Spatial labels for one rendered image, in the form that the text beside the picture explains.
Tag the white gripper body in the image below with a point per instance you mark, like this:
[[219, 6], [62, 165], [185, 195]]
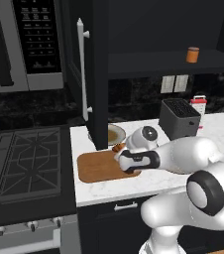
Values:
[[118, 156]]

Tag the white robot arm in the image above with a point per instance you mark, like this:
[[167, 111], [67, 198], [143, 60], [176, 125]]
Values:
[[186, 158]]

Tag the brown croissant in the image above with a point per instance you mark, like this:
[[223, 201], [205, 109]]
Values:
[[118, 147]]

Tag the wooden cutting board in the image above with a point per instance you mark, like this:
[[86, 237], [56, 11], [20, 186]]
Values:
[[97, 167]]

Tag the black cabinet door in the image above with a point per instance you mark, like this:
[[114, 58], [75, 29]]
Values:
[[99, 66]]

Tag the orange jam jar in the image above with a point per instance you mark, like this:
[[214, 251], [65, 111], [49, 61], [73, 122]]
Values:
[[192, 55]]

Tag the black open cabinet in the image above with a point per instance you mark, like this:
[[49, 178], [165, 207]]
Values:
[[170, 36]]

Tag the black drawer front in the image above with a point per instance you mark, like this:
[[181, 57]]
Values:
[[97, 216]]

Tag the dark grey toaster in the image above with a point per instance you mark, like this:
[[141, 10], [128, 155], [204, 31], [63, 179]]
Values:
[[178, 119]]

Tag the black gas hob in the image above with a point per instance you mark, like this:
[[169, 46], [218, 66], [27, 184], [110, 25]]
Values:
[[24, 165]]

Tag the grey microwave oven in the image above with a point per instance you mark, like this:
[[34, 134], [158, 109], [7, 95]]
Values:
[[38, 43]]

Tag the white wall outlet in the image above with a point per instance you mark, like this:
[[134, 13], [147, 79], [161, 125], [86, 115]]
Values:
[[174, 84]]

